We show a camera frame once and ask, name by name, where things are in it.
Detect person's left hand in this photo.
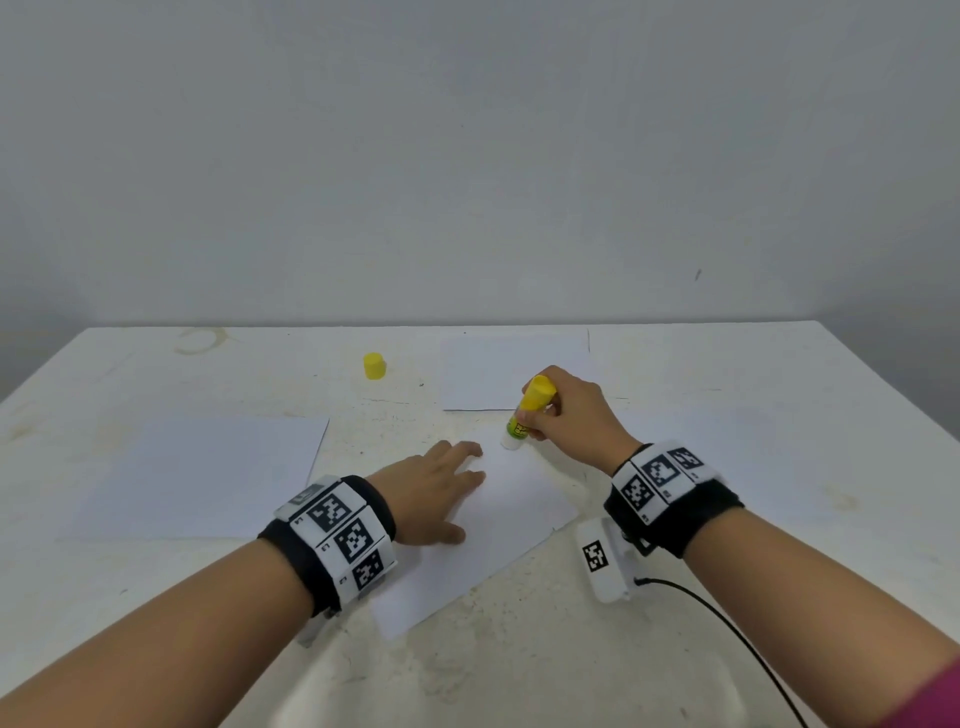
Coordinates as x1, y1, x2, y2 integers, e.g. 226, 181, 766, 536
366, 438, 488, 548

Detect person's right hand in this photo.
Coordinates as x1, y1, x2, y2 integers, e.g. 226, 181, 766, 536
514, 364, 647, 476

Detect yellow glue stick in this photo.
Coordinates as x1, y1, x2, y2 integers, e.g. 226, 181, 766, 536
505, 373, 560, 443

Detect glued white paper sheet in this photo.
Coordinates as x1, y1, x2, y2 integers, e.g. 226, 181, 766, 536
360, 435, 590, 644
441, 331, 596, 413

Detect stack of white paper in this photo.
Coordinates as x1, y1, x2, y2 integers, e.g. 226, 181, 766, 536
615, 405, 842, 527
66, 414, 332, 542

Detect person's left forearm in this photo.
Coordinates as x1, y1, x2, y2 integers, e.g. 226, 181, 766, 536
0, 537, 323, 728

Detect person's right forearm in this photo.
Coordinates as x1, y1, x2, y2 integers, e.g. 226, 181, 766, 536
684, 507, 960, 728

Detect black marker wristband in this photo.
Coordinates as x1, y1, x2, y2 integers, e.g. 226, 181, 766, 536
256, 474, 401, 617
603, 441, 747, 560

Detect pink sleeve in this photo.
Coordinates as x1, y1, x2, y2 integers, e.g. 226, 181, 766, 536
885, 660, 960, 728

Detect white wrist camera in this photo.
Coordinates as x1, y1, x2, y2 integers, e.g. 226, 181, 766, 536
576, 514, 639, 606
297, 607, 339, 650

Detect black cable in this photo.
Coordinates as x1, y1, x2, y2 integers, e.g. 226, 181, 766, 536
633, 576, 812, 728

